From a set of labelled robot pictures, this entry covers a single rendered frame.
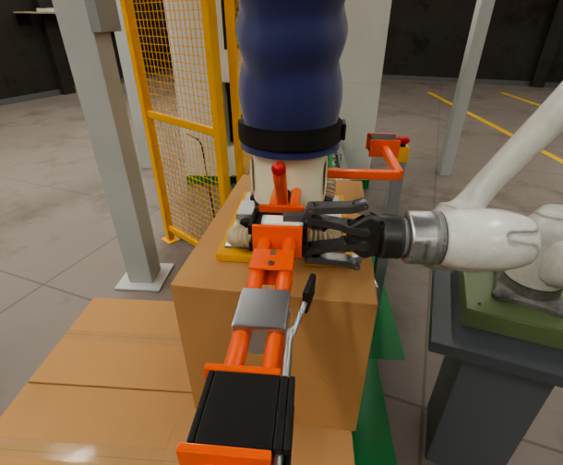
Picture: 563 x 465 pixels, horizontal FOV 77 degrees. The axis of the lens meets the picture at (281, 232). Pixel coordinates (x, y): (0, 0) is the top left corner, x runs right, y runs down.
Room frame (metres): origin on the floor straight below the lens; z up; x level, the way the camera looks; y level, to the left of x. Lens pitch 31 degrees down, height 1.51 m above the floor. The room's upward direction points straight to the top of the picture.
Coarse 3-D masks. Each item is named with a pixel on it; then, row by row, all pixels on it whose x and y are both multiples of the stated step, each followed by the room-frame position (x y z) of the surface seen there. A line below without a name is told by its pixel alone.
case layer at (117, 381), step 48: (96, 336) 0.90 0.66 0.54; (144, 336) 0.90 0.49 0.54; (48, 384) 0.71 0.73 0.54; (96, 384) 0.71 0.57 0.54; (144, 384) 0.71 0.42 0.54; (0, 432) 0.56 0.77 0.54; (48, 432) 0.56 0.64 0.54; (96, 432) 0.56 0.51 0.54; (144, 432) 0.56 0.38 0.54; (336, 432) 0.56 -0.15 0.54
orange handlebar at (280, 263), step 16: (336, 176) 0.80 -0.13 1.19; (352, 176) 0.80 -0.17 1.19; (368, 176) 0.80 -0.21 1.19; (384, 176) 0.79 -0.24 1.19; (400, 176) 0.80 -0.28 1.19; (272, 192) 0.68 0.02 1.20; (288, 240) 0.48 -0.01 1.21; (256, 256) 0.43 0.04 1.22; (272, 256) 0.43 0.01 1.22; (288, 256) 0.43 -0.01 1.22; (256, 272) 0.40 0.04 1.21; (272, 272) 0.43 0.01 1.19; (288, 272) 0.40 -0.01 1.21; (288, 288) 0.37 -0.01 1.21; (240, 336) 0.28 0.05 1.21; (272, 336) 0.28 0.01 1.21; (240, 352) 0.26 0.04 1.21; (272, 352) 0.26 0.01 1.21; (208, 464) 0.15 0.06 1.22
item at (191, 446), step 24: (216, 384) 0.21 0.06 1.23; (240, 384) 0.21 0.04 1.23; (264, 384) 0.21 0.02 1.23; (216, 408) 0.18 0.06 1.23; (240, 408) 0.18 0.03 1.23; (264, 408) 0.18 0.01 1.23; (192, 432) 0.16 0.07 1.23; (216, 432) 0.16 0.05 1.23; (240, 432) 0.16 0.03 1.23; (264, 432) 0.16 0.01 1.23; (192, 456) 0.15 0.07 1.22; (216, 456) 0.15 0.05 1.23; (240, 456) 0.14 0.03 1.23; (264, 456) 0.14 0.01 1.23
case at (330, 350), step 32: (352, 192) 0.99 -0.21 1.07; (224, 224) 0.79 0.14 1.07; (192, 256) 0.64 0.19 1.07; (192, 288) 0.54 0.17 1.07; (224, 288) 0.54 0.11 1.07; (320, 288) 0.54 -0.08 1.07; (352, 288) 0.54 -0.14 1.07; (192, 320) 0.54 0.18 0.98; (224, 320) 0.53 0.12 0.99; (320, 320) 0.50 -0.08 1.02; (352, 320) 0.49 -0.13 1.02; (192, 352) 0.54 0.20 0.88; (224, 352) 0.53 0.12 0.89; (320, 352) 0.50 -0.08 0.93; (352, 352) 0.49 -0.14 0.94; (192, 384) 0.54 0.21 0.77; (320, 384) 0.50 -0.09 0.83; (352, 384) 0.49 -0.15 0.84; (320, 416) 0.50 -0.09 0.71; (352, 416) 0.49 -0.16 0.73
